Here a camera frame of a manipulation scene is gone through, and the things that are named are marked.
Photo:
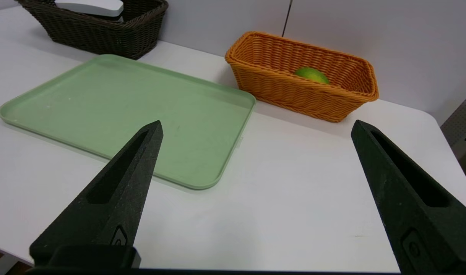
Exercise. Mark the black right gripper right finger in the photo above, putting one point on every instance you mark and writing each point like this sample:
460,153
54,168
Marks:
416,206

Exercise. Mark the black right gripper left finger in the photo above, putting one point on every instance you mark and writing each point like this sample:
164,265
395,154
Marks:
110,198

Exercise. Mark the green lime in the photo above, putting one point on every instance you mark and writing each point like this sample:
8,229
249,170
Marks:
312,74

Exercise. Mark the white whiteboard eraser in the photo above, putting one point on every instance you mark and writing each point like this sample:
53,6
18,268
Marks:
91,7

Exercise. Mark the dark brown wicker basket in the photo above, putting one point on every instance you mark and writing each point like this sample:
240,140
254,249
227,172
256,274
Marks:
103,34

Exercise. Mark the orange wicker basket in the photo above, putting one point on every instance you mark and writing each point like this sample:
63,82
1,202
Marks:
294,95

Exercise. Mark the light green plastic tray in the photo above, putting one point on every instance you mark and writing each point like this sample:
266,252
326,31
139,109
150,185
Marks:
122,110

